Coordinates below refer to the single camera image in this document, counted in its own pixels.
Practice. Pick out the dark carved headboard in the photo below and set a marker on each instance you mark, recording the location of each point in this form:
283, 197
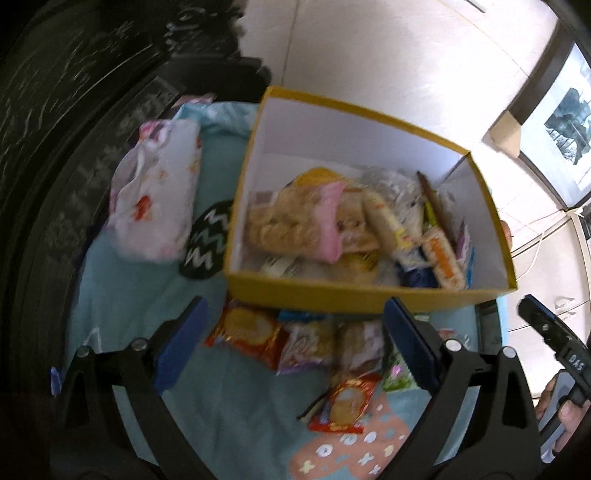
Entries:
55, 138

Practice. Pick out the yellow cardboard box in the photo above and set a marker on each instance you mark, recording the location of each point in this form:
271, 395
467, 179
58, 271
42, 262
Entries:
360, 290

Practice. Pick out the person's right hand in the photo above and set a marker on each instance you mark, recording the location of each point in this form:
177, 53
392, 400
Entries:
575, 422

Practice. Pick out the purple cartoon snack packet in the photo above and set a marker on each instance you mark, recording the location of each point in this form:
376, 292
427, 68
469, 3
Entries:
307, 346

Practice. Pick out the red cookie packet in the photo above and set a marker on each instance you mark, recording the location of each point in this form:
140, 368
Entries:
244, 330

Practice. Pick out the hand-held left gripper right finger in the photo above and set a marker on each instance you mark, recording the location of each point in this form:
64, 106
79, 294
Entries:
411, 341

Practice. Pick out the white floral plastic bag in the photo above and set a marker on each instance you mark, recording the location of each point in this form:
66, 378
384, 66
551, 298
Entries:
157, 198

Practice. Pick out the framed wall picture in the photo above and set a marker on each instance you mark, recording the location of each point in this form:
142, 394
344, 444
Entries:
568, 120

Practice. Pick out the red and orange biscuit packet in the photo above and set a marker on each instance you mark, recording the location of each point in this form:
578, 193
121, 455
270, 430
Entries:
344, 401

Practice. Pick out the green and white snack packet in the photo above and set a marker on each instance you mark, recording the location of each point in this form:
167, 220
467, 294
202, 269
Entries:
397, 374

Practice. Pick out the clear plastic snack packet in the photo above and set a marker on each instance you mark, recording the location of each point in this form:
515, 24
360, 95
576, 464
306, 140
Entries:
392, 184

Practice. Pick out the light blue printed blanket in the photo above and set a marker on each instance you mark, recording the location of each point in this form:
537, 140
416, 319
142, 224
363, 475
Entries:
138, 300

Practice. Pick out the blue snack packet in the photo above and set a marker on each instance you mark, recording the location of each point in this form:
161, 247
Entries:
418, 277

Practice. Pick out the large yellow snack bag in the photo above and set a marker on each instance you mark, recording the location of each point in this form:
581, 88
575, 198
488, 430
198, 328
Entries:
318, 176

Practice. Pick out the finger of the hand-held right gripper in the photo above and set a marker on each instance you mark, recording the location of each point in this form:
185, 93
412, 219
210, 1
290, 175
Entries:
540, 318

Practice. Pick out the brown bread packet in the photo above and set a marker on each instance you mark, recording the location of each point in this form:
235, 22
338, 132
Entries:
360, 344

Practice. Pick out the black smartphone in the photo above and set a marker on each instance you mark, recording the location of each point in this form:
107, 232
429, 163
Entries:
487, 318

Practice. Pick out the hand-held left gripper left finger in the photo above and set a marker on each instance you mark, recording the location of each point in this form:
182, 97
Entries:
180, 341

